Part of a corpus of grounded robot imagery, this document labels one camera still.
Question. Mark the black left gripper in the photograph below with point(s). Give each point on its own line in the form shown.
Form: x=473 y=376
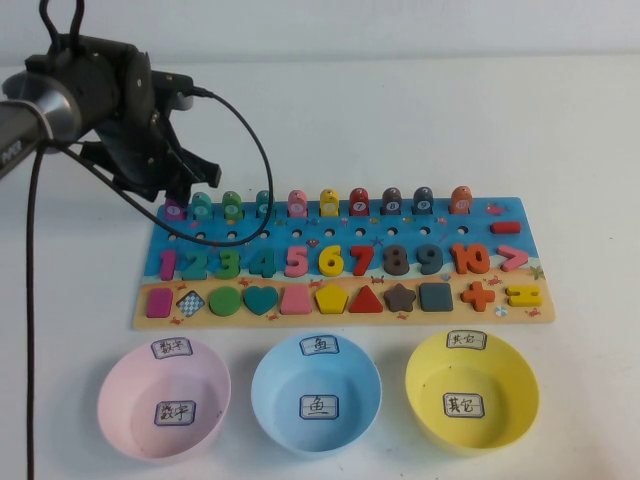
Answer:
x=140 y=155

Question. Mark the magenta fish piece number 1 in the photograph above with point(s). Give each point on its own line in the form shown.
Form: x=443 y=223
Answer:
x=175 y=211

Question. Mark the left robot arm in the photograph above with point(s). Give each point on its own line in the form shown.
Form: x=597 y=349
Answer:
x=50 y=117

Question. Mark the light teal fish piece 2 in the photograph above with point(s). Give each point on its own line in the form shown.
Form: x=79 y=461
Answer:
x=202 y=207

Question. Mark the green fish piece 3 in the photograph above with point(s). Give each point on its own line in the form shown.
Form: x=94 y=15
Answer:
x=231 y=206

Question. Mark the teal fish piece 4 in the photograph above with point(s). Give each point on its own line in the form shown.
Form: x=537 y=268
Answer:
x=262 y=205

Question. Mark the pink fish piece 5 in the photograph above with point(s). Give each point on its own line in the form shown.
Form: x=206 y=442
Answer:
x=297 y=205

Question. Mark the yellow fish piece 6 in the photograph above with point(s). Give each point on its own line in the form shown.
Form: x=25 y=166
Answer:
x=330 y=204

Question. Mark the red fish piece 7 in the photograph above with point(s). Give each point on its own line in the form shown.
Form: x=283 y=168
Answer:
x=359 y=203

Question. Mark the pink labelled bowl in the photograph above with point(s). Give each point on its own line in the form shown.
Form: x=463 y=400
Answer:
x=130 y=400

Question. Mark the dark grey fish piece 9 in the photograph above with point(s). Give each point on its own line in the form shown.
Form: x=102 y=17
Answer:
x=423 y=202

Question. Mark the blue labelled bowl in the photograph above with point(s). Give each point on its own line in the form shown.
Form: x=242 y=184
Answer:
x=280 y=400

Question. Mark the colourful wooden puzzle board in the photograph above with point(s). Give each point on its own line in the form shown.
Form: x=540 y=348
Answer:
x=450 y=235

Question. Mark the orange fish piece 10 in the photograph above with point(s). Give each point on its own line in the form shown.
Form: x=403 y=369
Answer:
x=461 y=201

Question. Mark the yellow labelled bowl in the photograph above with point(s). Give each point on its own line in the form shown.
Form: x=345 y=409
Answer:
x=430 y=380

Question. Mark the magenta number 1 block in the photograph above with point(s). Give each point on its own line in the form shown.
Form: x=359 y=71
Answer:
x=169 y=265

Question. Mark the light teal number 2 block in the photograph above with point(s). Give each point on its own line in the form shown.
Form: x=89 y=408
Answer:
x=196 y=274

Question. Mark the green number 3 block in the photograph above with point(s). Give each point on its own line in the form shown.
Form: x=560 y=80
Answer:
x=231 y=265

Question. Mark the teal number 4 block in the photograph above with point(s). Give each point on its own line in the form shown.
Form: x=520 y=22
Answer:
x=267 y=267

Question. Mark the green circle block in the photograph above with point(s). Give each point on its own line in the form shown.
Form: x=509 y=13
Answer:
x=225 y=302

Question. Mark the magenta rectangle block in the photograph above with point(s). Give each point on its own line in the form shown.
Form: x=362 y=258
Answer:
x=160 y=303

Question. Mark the teal heart block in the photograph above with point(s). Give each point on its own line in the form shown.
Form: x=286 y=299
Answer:
x=260 y=300

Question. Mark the pink number 5 block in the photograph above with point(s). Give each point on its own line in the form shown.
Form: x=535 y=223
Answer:
x=299 y=267

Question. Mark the yellow number 6 block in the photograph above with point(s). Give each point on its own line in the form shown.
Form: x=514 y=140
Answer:
x=325 y=265

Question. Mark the pink trapezoid block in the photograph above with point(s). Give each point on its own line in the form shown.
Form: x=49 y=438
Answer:
x=296 y=302

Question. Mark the yellow pentagon block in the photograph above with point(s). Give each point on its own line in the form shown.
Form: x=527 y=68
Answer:
x=331 y=301

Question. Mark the red number 7 block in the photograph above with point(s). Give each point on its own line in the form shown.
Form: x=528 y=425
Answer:
x=364 y=260

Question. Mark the red triangle block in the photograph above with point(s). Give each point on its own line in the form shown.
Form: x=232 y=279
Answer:
x=366 y=303

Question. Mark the brown number 8 block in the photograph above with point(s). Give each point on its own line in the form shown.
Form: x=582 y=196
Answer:
x=396 y=272

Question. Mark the brown star block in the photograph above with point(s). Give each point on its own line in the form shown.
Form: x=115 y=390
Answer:
x=400 y=299

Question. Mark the dark grey number 9 block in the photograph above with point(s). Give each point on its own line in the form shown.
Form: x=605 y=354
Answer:
x=436 y=260

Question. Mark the dark grey square block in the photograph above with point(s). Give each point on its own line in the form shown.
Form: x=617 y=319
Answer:
x=436 y=297

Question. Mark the orange number 10 block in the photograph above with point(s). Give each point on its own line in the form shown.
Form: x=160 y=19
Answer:
x=459 y=260

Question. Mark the orange plus sign block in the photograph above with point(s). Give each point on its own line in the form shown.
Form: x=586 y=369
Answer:
x=478 y=296

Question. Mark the red minus sign block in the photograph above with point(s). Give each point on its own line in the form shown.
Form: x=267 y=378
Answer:
x=505 y=228

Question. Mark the pink greater-than sign block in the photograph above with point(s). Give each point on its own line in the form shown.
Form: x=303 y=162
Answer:
x=520 y=259

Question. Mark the yellow equals sign block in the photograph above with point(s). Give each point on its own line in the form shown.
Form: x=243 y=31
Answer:
x=515 y=296

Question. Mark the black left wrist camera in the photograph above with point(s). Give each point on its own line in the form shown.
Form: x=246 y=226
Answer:
x=170 y=87

